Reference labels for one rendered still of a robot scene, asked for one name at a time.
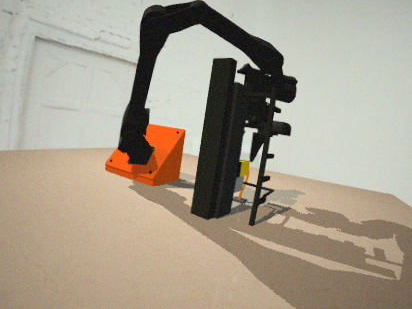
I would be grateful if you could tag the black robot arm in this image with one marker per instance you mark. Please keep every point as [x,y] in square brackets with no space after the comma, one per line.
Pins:
[157,24]

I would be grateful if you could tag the black cord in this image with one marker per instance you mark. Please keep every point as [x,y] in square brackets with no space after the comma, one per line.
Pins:
[240,182]

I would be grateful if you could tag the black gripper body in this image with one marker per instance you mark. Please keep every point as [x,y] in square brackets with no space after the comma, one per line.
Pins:
[255,112]

